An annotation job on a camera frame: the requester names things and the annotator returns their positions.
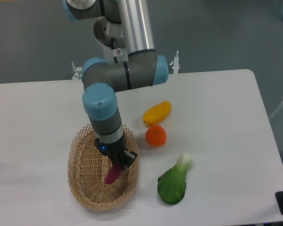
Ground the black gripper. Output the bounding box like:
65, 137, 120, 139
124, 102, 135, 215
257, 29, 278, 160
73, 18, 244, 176
94, 134, 137, 170

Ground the purple sweet potato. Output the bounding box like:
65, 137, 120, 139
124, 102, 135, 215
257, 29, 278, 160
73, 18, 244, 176
105, 164, 123, 185

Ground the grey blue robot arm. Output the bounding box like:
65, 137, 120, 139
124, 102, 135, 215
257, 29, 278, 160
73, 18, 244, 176
63, 0, 169, 170

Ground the woven wicker basket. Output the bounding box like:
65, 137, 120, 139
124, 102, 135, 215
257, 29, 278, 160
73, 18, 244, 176
67, 124, 139, 211

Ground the orange tangerine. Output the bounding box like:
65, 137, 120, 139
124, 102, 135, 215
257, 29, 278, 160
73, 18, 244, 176
146, 125, 167, 147

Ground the yellow mango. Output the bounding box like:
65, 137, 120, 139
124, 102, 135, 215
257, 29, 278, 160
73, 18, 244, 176
143, 101, 171, 127

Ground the green bok choy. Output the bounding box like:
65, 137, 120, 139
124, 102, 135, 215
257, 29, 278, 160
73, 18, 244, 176
157, 153, 193, 205

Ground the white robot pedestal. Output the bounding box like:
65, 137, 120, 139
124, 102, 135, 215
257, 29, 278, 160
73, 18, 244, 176
71, 17, 181, 80

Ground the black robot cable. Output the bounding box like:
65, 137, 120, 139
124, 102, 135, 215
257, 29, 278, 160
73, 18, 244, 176
110, 37, 119, 64

